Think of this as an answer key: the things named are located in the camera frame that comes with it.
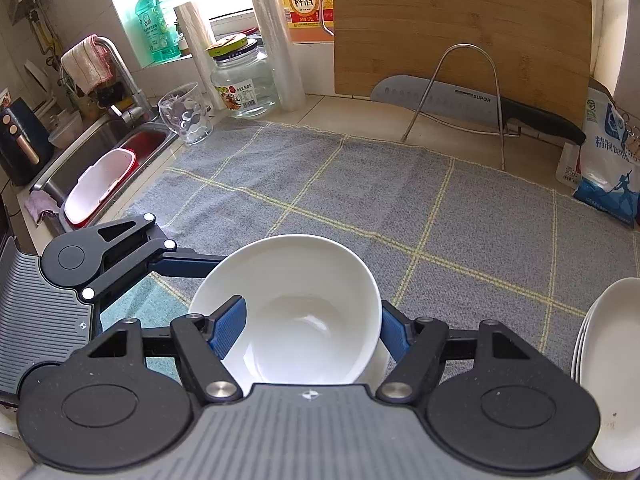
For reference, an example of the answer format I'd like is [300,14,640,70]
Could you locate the bamboo cutting board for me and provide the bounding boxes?
[331,0,594,129]

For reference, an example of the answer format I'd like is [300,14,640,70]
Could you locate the dark air fryer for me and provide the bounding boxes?
[0,97,54,186]

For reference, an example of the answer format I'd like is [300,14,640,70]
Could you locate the glass jar with green lid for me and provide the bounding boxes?
[207,33,279,119]

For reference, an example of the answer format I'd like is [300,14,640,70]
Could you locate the orange cooking wine bottle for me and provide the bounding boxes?
[273,0,335,44]

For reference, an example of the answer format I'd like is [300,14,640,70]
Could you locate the steel sink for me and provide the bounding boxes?
[29,114,184,234]

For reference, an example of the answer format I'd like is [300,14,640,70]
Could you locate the pink and white dishcloth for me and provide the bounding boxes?
[59,34,115,95]

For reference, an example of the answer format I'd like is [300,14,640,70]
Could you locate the black handled kitchen knife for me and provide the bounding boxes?
[370,74,587,147]

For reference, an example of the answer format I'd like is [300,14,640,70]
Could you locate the green dish soap bottle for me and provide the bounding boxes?
[133,0,182,66]

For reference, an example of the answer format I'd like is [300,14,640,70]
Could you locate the metal wire rack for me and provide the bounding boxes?
[401,43,524,171]

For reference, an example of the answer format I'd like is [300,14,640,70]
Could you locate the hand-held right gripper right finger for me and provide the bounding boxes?
[375,300,532,404]

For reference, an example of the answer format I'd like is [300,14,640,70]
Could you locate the pink rag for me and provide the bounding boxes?
[24,192,61,224]

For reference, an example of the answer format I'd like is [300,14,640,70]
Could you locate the grey and teal checked mat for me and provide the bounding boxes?
[97,119,640,391]

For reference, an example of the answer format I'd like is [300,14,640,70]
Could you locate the red basin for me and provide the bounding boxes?
[59,127,169,234]

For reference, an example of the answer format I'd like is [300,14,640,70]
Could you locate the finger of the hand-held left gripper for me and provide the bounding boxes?
[80,213,232,304]

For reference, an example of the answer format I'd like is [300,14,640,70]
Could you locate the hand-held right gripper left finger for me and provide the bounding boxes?
[88,295,249,404]

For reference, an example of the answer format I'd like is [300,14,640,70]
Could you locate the tall plastic wrap roll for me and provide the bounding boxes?
[239,0,306,112]

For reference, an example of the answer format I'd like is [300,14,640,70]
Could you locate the white fruit print plate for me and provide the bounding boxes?
[575,300,601,461]
[581,277,640,474]
[570,310,593,396]

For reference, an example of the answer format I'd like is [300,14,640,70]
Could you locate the short plastic wrap roll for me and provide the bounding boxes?
[173,2,226,111]

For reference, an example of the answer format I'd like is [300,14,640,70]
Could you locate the steel faucet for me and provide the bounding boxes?
[59,35,156,126]

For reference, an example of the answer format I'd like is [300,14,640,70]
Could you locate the clear glass mug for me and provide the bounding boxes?
[158,82,215,147]

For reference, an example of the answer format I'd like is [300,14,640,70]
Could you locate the white and blue salt bag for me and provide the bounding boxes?
[554,77,640,231]

